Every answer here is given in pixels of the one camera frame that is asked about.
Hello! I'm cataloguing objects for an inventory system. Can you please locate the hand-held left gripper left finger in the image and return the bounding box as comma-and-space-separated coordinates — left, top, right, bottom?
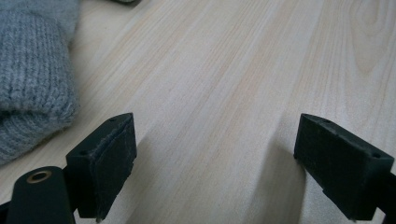
64, 112, 138, 222

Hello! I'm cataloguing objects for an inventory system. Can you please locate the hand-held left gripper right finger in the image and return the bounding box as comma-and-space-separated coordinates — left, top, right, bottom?
293, 113, 395, 222

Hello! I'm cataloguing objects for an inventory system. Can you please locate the grey knitted glove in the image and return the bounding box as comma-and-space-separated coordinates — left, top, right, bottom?
0, 108, 78, 166
0, 0, 81, 120

